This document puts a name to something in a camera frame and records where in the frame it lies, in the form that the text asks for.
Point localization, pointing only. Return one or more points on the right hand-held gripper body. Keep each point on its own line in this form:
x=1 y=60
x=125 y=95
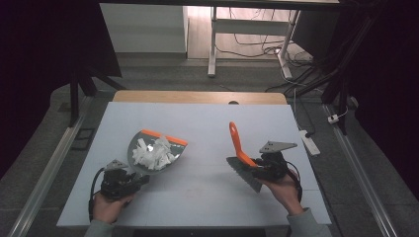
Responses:
x=275 y=166

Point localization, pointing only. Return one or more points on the white foam board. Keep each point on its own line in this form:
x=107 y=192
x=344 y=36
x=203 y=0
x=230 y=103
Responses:
x=204 y=204

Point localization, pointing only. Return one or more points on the white power strip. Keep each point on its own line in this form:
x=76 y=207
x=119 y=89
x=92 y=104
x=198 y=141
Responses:
x=310 y=143

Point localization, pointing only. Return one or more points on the wooden table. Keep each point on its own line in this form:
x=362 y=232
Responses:
x=184 y=97

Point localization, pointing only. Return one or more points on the black metal stand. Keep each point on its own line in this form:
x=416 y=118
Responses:
x=342 y=72

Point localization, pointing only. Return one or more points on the white cabinet panel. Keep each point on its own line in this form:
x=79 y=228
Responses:
x=141 y=29

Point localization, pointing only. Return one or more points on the small white adapter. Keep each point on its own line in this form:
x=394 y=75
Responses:
x=333 y=118

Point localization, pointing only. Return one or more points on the grey dustpan with orange edge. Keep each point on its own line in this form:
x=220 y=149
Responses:
x=179 y=144

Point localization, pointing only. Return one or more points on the black floor frame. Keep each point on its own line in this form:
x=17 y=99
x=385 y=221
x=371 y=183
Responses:
x=83 y=139

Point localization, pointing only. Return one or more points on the white desk frame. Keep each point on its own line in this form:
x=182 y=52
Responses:
x=250 y=27

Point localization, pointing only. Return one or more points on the person's right hand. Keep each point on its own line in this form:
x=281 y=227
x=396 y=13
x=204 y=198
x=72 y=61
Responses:
x=285 y=194

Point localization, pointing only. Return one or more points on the aluminium rail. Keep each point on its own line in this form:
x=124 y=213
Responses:
x=359 y=171
x=49 y=164

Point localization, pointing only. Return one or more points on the pile of white paper scraps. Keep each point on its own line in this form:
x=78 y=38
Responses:
x=153 y=154

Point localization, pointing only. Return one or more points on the person's left hand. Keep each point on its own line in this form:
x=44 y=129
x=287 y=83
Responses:
x=107 y=209

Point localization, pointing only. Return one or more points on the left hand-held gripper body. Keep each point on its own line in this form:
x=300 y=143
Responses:
x=113 y=187

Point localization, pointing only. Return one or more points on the black tripod stand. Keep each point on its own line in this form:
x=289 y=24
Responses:
x=75 y=98

